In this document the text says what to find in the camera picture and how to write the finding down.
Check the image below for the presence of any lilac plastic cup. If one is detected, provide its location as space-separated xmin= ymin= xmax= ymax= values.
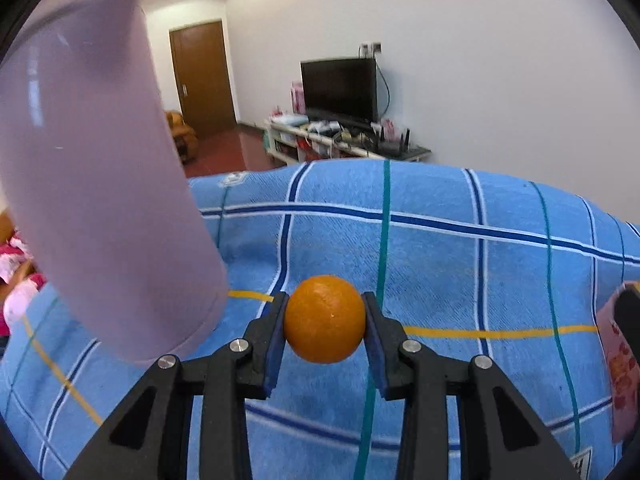
xmin=0 ymin=0 xmax=230 ymax=367

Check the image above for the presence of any black television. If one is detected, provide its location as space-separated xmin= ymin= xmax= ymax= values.
xmin=300 ymin=57 xmax=378 ymax=126

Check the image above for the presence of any white flat box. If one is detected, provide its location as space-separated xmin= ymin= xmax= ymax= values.
xmin=270 ymin=112 xmax=310 ymax=128

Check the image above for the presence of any black power cable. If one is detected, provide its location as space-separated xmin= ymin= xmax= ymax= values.
xmin=375 ymin=57 xmax=391 ymax=123

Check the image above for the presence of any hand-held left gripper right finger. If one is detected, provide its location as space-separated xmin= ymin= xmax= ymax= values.
xmin=362 ymin=291 xmax=583 ymax=480

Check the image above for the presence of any orange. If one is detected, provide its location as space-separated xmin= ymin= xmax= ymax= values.
xmin=283 ymin=275 xmax=367 ymax=365

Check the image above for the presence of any blue plaid blanket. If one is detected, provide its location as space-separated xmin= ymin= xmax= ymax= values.
xmin=0 ymin=159 xmax=640 ymax=480

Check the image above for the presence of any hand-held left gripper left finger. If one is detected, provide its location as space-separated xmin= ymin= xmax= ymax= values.
xmin=65 ymin=291 xmax=290 ymax=480

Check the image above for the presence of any black router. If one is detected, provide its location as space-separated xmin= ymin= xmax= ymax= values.
xmin=376 ymin=127 xmax=418 ymax=153

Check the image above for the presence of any white television stand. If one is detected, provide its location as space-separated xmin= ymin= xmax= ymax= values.
xmin=263 ymin=117 xmax=432 ymax=166

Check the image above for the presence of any pink floral cushion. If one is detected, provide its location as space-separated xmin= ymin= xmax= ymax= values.
xmin=0 ymin=230 xmax=41 ymax=341

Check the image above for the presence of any brown wooden door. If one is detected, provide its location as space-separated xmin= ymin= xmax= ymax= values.
xmin=169 ymin=20 xmax=237 ymax=141

